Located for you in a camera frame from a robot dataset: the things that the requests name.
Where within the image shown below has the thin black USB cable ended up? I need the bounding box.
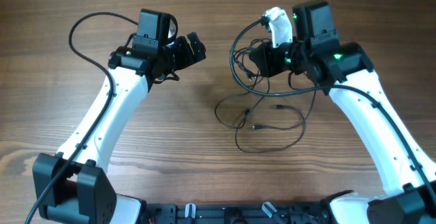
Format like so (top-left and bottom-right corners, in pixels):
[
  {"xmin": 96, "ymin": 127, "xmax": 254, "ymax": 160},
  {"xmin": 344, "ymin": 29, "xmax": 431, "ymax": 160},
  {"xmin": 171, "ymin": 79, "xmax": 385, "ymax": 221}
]
[{"xmin": 214, "ymin": 77, "xmax": 317, "ymax": 154}]

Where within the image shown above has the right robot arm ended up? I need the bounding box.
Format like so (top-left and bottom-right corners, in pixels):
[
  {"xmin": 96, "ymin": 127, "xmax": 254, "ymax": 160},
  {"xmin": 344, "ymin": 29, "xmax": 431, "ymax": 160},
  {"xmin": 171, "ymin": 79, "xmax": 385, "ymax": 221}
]
[{"xmin": 249, "ymin": 0, "xmax": 435, "ymax": 223}]

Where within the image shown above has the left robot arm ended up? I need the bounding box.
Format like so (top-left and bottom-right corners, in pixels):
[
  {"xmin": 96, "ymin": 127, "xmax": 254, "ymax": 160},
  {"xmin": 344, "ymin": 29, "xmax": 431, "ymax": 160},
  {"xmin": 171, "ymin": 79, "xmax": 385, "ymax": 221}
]
[{"xmin": 29, "ymin": 9, "xmax": 206, "ymax": 223}]

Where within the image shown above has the left camera cable black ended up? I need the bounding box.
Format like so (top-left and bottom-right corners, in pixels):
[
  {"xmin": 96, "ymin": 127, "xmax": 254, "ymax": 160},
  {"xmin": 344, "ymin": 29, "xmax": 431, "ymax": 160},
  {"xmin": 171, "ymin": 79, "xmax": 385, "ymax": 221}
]
[{"xmin": 23, "ymin": 12, "xmax": 140, "ymax": 224}]

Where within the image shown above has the camera cable black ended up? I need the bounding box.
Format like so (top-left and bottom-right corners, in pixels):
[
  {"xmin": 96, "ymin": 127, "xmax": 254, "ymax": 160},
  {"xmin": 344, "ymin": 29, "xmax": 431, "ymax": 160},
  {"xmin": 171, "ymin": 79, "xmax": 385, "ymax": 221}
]
[
  {"xmin": 230, "ymin": 17, "xmax": 435, "ymax": 205},
  {"xmin": 23, "ymin": 12, "xmax": 140, "ymax": 224}
]

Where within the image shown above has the right camera cable black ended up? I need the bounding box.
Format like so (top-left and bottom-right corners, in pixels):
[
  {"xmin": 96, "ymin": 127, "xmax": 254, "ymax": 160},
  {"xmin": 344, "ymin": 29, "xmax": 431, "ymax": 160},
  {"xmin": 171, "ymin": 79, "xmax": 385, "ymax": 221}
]
[{"xmin": 230, "ymin": 17, "xmax": 435, "ymax": 205}]

